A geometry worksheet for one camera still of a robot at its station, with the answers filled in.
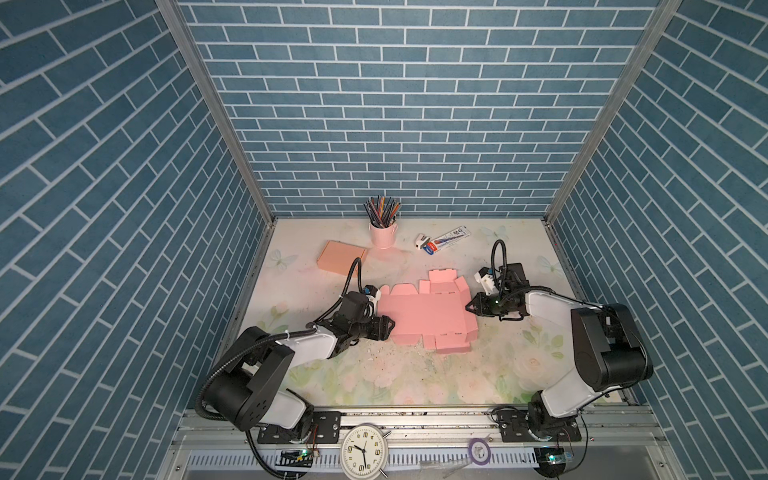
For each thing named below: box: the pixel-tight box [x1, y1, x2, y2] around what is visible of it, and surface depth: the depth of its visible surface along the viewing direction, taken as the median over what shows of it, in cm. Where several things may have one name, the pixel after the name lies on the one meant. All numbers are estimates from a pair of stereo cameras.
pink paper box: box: [378, 268, 479, 354], surface depth 96 cm
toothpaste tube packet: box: [423, 225, 471, 255], surface depth 115 cm
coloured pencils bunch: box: [363, 194, 401, 228], surface depth 107 cm
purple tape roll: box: [468, 438, 491, 466], surface depth 72 cm
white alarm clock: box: [340, 423, 392, 480], surface depth 68 cm
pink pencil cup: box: [369, 223, 398, 249], surface depth 110 cm
